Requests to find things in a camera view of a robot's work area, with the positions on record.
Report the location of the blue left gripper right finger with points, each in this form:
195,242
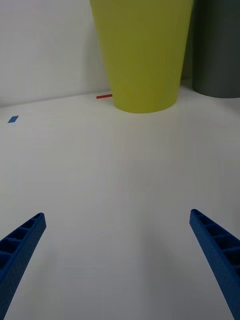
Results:
220,252

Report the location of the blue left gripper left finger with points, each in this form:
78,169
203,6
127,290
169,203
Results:
17,252

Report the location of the grey plastic waste bin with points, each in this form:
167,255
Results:
217,47

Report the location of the yellow-green plastic waste bin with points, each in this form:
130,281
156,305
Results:
143,55

